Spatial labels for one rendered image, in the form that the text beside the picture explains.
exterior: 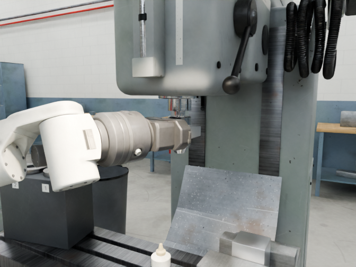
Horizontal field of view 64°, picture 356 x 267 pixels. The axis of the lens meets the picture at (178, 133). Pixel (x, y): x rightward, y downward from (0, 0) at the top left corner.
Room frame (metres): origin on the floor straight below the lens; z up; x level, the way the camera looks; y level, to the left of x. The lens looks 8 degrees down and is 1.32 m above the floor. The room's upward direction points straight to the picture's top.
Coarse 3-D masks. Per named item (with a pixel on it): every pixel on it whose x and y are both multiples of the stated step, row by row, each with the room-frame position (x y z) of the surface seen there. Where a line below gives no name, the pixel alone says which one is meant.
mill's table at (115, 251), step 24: (0, 240) 0.77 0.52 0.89; (96, 240) 0.75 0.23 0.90; (120, 240) 0.75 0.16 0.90; (144, 240) 0.75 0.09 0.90; (0, 264) 0.68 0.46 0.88; (24, 264) 0.63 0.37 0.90; (48, 264) 0.63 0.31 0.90; (72, 264) 0.64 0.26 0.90; (96, 264) 0.63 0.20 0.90; (120, 264) 0.65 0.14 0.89; (144, 264) 0.63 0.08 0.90; (192, 264) 0.63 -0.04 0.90
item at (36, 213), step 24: (0, 192) 0.76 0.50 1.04; (24, 192) 0.73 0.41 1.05; (48, 192) 0.71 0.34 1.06; (72, 192) 0.72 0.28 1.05; (24, 216) 0.73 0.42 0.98; (48, 216) 0.71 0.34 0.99; (72, 216) 0.72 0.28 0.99; (24, 240) 0.74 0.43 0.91; (48, 240) 0.71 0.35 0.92; (72, 240) 0.71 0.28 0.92
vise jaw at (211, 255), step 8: (208, 256) 0.49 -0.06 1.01; (216, 256) 0.49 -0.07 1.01; (224, 256) 0.49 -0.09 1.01; (232, 256) 0.49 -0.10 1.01; (200, 264) 0.46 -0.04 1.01; (208, 264) 0.46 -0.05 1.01; (216, 264) 0.46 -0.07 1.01; (224, 264) 0.46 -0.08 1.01; (232, 264) 0.46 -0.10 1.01; (240, 264) 0.46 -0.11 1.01; (248, 264) 0.46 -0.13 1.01; (256, 264) 0.46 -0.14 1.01
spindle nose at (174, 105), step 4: (168, 100) 0.56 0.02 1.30; (172, 100) 0.55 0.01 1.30; (176, 100) 0.55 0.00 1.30; (180, 100) 0.55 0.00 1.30; (184, 100) 0.55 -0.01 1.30; (188, 100) 0.55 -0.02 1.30; (168, 104) 0.56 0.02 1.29; (172, 104) 0.55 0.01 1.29; (176, 104) 0.55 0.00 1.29; (180, 104) 0.55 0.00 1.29; (184, 104) 0.55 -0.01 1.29; (188, 104) 0.55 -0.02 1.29; (168, 108) 0.56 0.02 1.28; (172, 108) 0.55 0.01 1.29; (176, 108) 0.55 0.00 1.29; (180, 108) 0.55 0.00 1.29; (184, 108) 0.55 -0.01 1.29; (188, 108) 0.55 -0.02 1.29
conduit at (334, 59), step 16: (304, 0) 0.66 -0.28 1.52; (320, 0) 0.66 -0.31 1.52; (336, 0) 0.62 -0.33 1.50; (288, 16) 0.67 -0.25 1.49; (304, 16) 0.64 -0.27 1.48; (320, 16) 0.63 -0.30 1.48; (336, 16) 0.61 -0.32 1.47; (288, 32) 0.67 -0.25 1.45; (304, 32) 0.64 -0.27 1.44; (320, 32) 0.63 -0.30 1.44; (336, 32) 0.61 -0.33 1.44; (288, 48) 0.67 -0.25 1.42; (304, 48) 0.64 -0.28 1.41; (320, 48) 0.64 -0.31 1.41; (288, 64) 0.69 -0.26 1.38; (304, 64) 0.66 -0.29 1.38; (320, 64) 0.66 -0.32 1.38
